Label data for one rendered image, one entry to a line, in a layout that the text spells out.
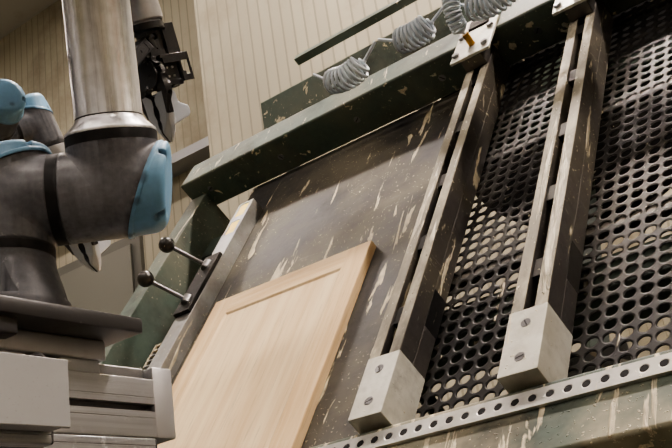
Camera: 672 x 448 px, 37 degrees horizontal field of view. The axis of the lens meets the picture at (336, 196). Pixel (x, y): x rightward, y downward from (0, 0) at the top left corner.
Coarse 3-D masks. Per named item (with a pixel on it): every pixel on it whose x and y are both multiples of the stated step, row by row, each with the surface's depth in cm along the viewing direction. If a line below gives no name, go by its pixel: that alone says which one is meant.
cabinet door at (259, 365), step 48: (288, 288) 207; (336, 288) 193; (240, 336) 204; (288, 336) 191; (336, 336) 180; (192, 384) 200; (240, 384) 188; (288, 384) 177; (192, 432) 185; (240, 432) 175; (288, 432) 165
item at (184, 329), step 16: (256, 208) 254; (240, 224) 247; (224, 240) 244; (240, 240) 245; (224, 256) 238; (224, 272) 236; (208, 288) 230; (208, 304) 228; (176, 320) 224; (192, 320) 222; (176, 336) 217; (192, 336) 221; (160, 352) 216; (176, 352) 215; (176, 368) 214
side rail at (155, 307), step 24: (192, 216) 271; (216, 216) 278; (192, 240) 267; (168, 264) 257; (192, 264) 264; (144, 288) 250; (144, 312) 245; (168, 312) 251; (144, 336) 242; (120, 360) 234; (144, 360) 240
